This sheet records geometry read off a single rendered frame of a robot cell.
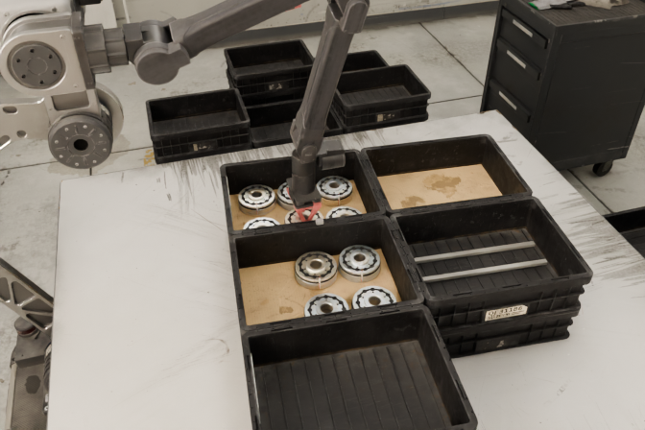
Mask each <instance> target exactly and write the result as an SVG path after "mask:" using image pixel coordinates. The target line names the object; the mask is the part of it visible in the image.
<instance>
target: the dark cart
mask: <svg viewBox="0 0 645 430"><path fill-rule="evenodd" d="M534 1H537V0H499V4H498V10H497V15H496V20H495V26H494V31H493V37H492V43H491V47H490V58H489V63H488V69H487V75H486V79H485V85H484V91H483V96H482V102H481V106H480V112H484V111H490V110H496V109H497V110H498V111H499V112H500V113H501V114H502V115H503V116H504V117H505V118H506V119H507V120H508V121H509V122H510V123H511V124H512V125H513V126H514V127H515V128H516V129H517V130H518V131H519V132H520V133H521V134H522V135H523V136H524V137H525V138H526V139H527V140H528V141H529V142H530V143H531V144H532V145H533V146H534V147H535V148H536V149H537V150H538V151H539V152H540V153H541V154H542V155H543V156H544V157H545V158H546V159H547V160H548V161H549V162H550V163H551V164H552V165H553V166H554V167H555V168H556V169H557V170H558V171H561V170H566V169H571V168H577V167H582V166H586V165H591V164H594V166H593V169H592V171H593V173H594V174H596V175H597V176H598V177H602V176H604V175H605V174H607V173H608V172H609V171H610V169H611V167H612V162H613V161H614V160H616V159H622V158H626V156H627V153H628V150H629V148H630V146H631V143H632V140H633V136H634V133H635V130H636V127H637V124H638V122H639V119H640V116H641V113H642V111H643V109H644V106H645V0H629V3H628V4H623V5H619V6H611V8H610V9H604V8H600V7H594V6H589V5H584V6H582V5H574V6H572V8H571V9H555V8H551V9H543V10H536V9H535V8H533V7H532V6H530V4H529V2H534Z"/></svg>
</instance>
